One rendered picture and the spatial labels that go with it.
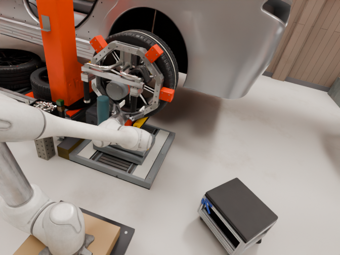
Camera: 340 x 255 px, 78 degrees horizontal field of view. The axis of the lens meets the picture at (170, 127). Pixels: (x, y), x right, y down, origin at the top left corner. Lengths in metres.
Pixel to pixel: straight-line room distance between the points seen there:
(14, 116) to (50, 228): 0.55
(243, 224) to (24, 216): 1.19
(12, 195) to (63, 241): 0.27
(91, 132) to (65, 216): 0.38
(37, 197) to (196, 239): 1.14
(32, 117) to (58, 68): 1.19
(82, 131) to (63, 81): 1.06
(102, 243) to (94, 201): 0.65
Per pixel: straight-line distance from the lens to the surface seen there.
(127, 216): 1.78
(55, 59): 1.83
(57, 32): 1.75
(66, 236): 1.06
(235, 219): 1.55
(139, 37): 1.56
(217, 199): 1.59
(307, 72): 6.09
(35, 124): 0.68
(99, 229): 1.30
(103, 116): 1.66
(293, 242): 2.15
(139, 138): 1.00
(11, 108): 0.64
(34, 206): 1.11
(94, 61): 1.66
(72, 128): 0.82
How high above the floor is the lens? 1.52
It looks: 34 degrees down
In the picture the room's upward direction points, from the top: 12 degrees clockwise
